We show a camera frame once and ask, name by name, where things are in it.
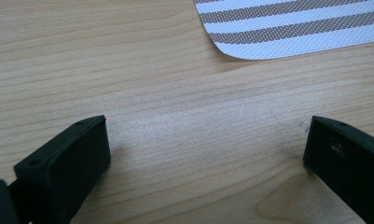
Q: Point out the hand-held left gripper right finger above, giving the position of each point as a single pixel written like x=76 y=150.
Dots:
x=346 y=161

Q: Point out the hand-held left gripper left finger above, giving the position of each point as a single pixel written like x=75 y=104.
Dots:
x=66 y=165

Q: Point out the striped woven placemat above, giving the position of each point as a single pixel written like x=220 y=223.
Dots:
x=287 y=28

